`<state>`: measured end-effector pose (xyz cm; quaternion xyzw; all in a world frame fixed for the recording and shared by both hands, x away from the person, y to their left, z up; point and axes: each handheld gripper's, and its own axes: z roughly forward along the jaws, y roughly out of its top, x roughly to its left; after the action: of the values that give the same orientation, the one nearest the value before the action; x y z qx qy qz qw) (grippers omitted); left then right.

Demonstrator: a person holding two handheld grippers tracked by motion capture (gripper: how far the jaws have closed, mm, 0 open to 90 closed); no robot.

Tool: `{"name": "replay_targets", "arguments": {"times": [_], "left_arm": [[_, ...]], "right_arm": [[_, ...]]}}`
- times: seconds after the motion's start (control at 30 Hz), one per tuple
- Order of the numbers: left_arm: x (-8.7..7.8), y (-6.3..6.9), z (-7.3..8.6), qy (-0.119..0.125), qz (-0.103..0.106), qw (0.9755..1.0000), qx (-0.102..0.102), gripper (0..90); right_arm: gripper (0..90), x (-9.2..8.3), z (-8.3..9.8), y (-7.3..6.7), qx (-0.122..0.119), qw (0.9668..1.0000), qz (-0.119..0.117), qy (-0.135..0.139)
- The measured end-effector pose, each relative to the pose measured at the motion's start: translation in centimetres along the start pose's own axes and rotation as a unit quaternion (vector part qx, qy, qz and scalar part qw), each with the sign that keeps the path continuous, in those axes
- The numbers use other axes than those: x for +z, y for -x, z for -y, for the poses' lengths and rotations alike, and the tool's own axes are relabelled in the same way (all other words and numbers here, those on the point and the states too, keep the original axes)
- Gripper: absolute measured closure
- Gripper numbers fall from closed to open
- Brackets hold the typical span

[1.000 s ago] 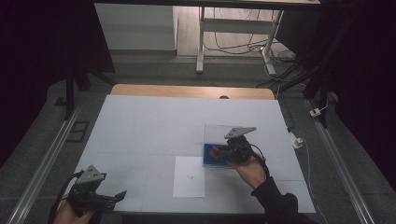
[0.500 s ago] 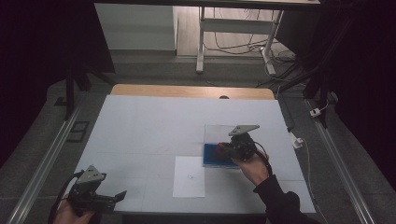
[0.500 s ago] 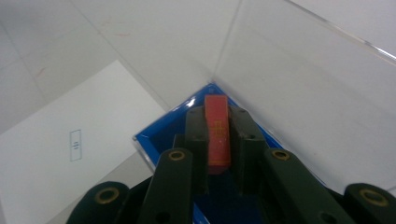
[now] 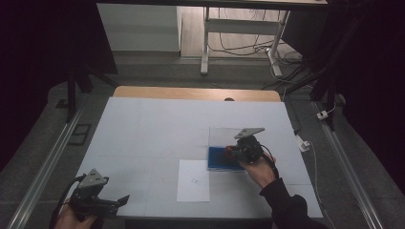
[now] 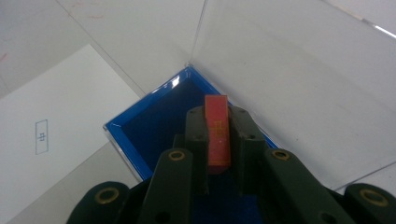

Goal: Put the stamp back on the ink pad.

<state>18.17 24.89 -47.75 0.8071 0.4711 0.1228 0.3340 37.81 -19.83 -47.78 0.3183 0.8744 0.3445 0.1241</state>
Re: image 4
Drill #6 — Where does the large white table sheet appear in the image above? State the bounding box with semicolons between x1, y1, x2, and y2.
71;96;325;219

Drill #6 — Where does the blue ink pad clear lid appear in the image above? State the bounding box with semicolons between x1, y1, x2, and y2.
207;127;256;173

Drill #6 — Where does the aluminium floor rail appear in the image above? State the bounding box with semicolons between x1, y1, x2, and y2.
310;100;385;229
6;94;90;229

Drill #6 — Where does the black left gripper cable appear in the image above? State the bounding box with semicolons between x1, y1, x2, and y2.
50;173;88;229

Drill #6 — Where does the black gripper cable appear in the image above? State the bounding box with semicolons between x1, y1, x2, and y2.
50;173;88;229
260;144;281;179

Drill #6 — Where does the white cable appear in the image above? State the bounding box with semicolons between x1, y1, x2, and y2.
306;140;337;229

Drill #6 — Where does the person's right hand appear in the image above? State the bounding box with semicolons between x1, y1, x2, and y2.
239;153;277;191

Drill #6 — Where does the white metal desk frame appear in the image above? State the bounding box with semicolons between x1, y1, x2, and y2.
200;5;291;78

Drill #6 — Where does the white cabinet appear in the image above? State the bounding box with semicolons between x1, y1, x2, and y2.
96;3;183;52

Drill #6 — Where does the person's left hand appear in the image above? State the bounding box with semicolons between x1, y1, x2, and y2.
53;203;104;229

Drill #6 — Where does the black metal stand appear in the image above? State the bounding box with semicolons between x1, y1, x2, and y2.
285;53;349;132

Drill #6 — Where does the black tripod stand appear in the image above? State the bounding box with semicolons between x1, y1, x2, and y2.
55;61;119;124

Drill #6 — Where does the white power plug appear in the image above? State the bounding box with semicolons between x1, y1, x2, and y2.
296;135;311;154

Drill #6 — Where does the tangle of floor cables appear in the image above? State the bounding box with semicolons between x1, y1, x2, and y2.
207;9;305;66

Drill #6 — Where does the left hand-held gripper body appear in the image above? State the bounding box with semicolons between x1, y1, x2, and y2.
69;168;119;219

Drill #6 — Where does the wooden table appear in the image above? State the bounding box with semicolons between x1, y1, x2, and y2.
113;85;282;103

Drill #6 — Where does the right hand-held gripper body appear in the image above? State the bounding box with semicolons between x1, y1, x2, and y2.
233;127;266;164

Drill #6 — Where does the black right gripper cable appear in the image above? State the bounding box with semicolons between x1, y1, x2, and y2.
260;144;281;179

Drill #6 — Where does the small white paper sheet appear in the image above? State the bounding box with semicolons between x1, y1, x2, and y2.
176;158;211;203

